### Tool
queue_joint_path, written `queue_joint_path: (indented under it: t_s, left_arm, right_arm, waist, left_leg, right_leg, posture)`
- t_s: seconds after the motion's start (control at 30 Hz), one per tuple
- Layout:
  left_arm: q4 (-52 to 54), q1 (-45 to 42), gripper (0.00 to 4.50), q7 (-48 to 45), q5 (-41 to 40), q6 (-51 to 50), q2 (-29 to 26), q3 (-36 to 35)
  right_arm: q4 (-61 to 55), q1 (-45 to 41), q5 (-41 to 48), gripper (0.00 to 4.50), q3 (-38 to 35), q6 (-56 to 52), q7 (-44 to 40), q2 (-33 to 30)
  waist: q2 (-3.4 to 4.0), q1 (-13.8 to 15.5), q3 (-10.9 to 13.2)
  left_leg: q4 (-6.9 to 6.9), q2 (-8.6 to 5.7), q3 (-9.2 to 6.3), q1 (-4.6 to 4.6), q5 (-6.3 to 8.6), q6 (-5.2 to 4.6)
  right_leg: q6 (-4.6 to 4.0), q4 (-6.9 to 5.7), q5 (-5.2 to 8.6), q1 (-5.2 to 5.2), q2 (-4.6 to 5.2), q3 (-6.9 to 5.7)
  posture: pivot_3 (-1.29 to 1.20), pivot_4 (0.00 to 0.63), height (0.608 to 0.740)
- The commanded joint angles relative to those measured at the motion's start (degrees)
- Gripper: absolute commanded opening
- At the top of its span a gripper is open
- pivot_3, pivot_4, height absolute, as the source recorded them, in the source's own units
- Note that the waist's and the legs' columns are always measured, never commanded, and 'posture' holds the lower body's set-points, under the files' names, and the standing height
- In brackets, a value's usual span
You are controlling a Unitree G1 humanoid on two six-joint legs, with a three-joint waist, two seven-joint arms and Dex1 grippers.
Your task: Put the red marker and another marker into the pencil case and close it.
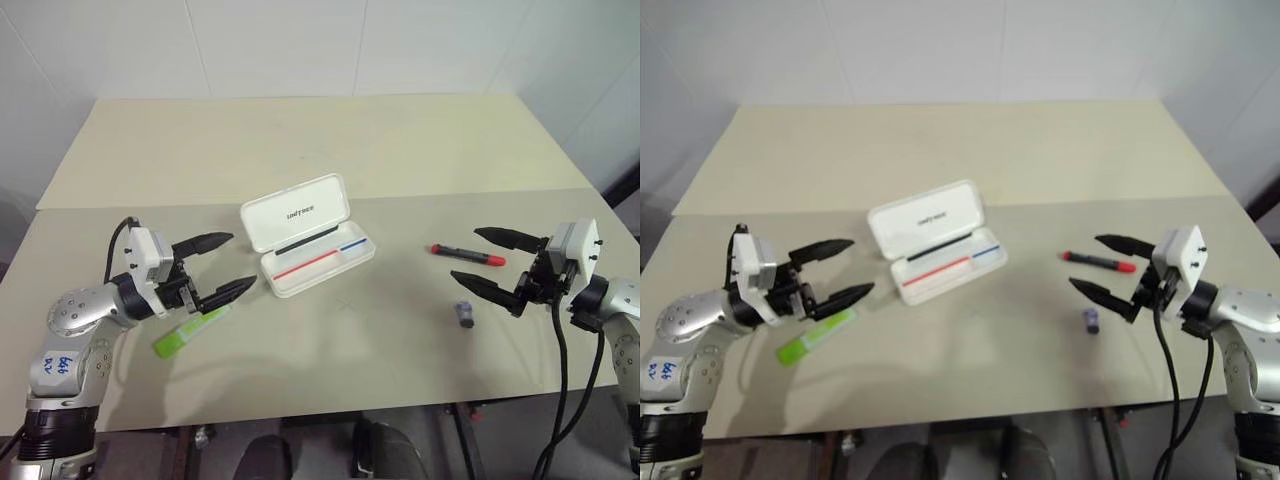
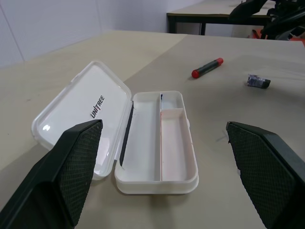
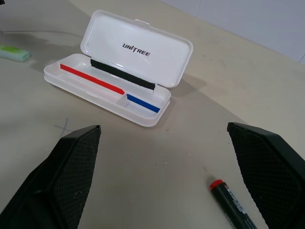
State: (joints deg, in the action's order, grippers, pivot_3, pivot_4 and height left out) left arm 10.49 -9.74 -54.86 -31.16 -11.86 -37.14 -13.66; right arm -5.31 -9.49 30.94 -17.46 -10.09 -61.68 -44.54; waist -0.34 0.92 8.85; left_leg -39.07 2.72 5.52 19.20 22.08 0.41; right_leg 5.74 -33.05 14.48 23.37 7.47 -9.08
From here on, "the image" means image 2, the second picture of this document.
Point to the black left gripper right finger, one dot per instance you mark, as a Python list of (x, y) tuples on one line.
[(264, 171)]

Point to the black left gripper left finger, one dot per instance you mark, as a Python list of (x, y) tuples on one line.
[(59, 174)]

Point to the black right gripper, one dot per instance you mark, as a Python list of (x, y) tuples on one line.
[(284, 21)]

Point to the white plastic case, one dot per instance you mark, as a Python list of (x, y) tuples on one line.
[(143, 140)]

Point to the black-framed background table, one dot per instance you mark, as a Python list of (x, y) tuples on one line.
[(205, 16)]

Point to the red and black marker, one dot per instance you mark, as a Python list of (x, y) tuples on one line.
[(208, 67)]

